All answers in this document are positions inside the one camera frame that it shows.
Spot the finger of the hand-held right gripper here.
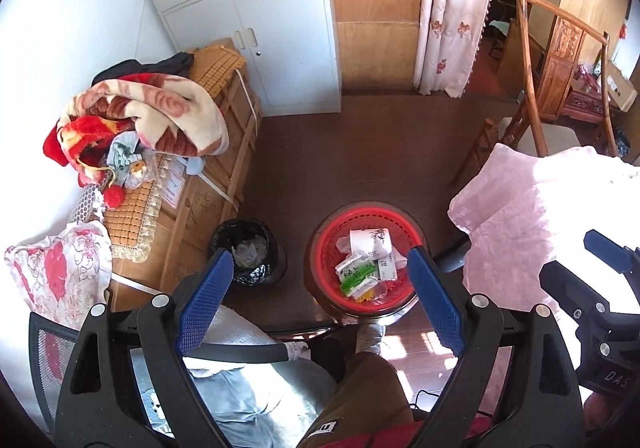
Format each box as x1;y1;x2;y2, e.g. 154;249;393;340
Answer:
539;259;623;329
582;228;640;275

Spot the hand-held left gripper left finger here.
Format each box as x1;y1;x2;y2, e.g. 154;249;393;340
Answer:
54;248;236;448

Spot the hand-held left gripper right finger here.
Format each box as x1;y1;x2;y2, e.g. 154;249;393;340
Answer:
406;245;586;448

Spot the clear plastic wrapper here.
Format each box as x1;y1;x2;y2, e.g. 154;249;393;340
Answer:
357;278;401;303

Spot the red and white carton box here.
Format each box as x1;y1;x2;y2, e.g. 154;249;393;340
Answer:
376;253;401;281

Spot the green tissue packet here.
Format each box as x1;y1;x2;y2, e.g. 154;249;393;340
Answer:
336;253;380;297

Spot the white printed paper cup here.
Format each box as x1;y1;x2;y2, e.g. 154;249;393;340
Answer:
348;228;392;261

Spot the red plastic basket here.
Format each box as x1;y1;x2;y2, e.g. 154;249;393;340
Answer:
304;200;431;316

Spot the black trash bin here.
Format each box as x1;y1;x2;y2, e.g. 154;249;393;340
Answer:
210;218;287;286

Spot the person's right hand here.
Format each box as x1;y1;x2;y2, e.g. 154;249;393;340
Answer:
582;390;636;435

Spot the pink floral tablecloth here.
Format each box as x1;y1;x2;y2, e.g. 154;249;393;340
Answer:
447;143;640;313

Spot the person's foot in white sock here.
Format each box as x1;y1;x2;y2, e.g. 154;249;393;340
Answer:
285;340;313;362

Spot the beaded seat mat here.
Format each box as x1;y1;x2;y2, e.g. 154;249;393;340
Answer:
102;178;168;263

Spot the person's leg in brown trousers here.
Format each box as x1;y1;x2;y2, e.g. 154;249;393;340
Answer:
297;320;416;448

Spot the dark wooden side table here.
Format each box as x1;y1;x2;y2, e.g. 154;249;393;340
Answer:
565;72;617;126

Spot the red floral pillow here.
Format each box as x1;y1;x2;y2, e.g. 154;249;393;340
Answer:
5;220;113;331

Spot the pale blue garment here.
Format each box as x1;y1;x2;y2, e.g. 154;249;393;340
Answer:
107;130;151;183

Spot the carved wooden chair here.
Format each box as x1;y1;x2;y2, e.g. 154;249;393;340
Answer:
452;0;618;186

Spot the black mesh office chair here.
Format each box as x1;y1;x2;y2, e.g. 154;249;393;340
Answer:
27;310;346;448

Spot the red and cream floral blanket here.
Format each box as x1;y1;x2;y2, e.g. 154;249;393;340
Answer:
42;72;230;173

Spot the bamboo mat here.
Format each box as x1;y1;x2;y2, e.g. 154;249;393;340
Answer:
187;44;247;101

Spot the black garment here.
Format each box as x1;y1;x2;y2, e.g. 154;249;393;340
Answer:
91;52;195;84

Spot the white metal cabinet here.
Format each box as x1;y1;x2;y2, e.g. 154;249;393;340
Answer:
122;0;342;117

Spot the floral curtain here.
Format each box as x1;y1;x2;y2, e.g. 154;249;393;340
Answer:
412;0;501;97

